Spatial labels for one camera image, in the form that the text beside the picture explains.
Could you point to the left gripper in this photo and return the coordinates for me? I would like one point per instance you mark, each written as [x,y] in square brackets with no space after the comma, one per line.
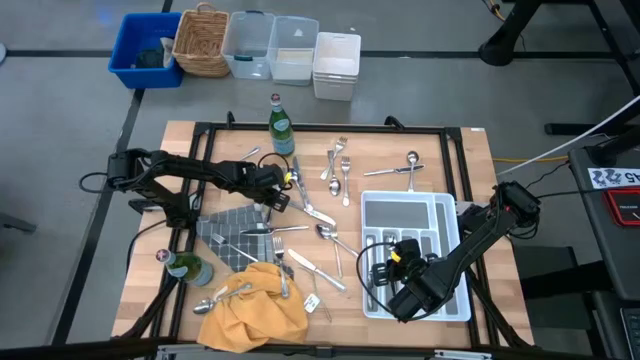
[262,181]

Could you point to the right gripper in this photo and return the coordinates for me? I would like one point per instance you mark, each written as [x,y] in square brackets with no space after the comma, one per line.
[406,260]

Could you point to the cutlery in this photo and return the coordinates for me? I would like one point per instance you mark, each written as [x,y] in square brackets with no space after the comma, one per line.
[393,241]

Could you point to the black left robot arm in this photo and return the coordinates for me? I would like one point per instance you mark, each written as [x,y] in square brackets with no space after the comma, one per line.
[190,167]

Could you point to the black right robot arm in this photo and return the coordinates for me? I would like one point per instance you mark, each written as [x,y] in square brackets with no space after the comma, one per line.
[465,250]

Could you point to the grey checked cloth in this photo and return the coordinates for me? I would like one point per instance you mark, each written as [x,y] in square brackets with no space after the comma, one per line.
[220,222]

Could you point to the white cutlery organizer tray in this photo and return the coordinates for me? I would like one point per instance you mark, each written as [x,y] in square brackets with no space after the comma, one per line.
[395,212]

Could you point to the white paper tag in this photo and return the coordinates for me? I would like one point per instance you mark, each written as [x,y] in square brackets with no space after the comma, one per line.
[311,303]

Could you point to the green glass water bottle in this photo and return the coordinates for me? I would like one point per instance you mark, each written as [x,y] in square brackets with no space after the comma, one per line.
[281,132]
[192,267]

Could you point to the yellow cloth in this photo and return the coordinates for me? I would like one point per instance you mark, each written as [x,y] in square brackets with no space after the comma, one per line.
[255,320]

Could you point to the clear plastic bin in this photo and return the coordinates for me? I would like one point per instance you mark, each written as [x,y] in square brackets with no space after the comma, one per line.
[292,60]

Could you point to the white plastic bin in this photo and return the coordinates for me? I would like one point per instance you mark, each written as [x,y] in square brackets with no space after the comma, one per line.
[336,55]

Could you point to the clear plastic container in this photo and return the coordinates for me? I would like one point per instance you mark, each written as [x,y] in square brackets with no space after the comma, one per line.
[247,35]

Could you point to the wicker basket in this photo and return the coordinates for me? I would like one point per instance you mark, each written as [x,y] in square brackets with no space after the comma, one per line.
[200,40]

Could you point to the white cloth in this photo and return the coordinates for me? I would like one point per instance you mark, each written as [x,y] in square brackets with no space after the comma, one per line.
[167,47]

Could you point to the black bundle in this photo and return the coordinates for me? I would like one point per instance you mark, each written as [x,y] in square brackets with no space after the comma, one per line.
[149,59]

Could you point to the black desk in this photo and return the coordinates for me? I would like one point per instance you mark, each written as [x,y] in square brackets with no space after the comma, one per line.
[590,250]

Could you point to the blue plastic bin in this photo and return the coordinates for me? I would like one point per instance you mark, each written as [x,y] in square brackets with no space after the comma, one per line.
[135,35]

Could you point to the white number sign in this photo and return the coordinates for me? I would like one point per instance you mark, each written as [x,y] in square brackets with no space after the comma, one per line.
[607,177]

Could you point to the red device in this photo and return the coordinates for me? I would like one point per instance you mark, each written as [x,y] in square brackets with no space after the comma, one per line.
[625,205]

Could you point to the black keyboard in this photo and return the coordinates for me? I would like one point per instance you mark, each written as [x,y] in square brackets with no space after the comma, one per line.
[631,335]

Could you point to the grey chair leg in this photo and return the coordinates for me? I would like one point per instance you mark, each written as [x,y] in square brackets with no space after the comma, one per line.
[17,222]

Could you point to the black clamp bracket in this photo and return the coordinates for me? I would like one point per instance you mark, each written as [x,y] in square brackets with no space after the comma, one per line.
[145,205]

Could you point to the black desk frame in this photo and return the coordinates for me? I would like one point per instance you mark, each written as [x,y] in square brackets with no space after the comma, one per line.
[500,52]

